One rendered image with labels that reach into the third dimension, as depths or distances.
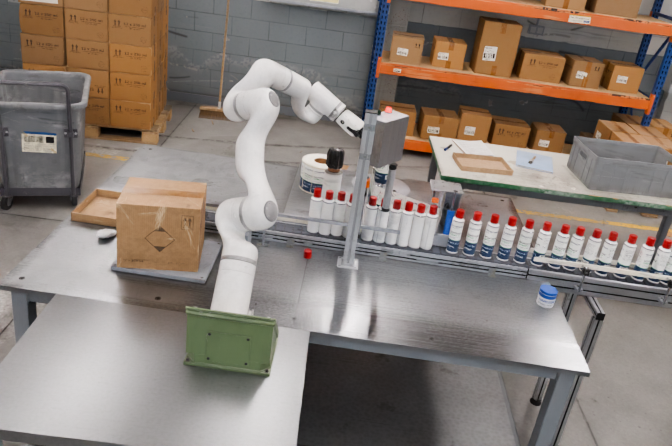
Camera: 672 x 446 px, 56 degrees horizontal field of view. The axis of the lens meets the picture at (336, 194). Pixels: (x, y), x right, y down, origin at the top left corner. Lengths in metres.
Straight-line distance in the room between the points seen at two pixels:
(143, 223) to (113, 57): 3.61
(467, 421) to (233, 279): 1.38
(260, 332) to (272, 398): 0.20
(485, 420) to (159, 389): 1.56
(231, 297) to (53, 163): 2.85
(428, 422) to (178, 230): 1.36
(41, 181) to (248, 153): 2.79
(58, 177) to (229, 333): 2.96
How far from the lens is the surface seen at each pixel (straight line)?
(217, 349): 2.03
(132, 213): 2.41
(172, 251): 2.46
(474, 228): 2.77
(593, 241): 2.91
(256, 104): 2.19
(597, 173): 4.20
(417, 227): 2.74
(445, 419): 2.98
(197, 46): 7.22
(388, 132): 2.44
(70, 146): 4.62
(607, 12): 6.61
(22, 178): 4.79
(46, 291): 2.47
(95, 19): 5.88
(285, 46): 7.05
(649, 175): 4.35
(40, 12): 6.01
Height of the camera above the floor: 2.17
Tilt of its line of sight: 24 degrees down
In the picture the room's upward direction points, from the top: 8 degrees clockwise
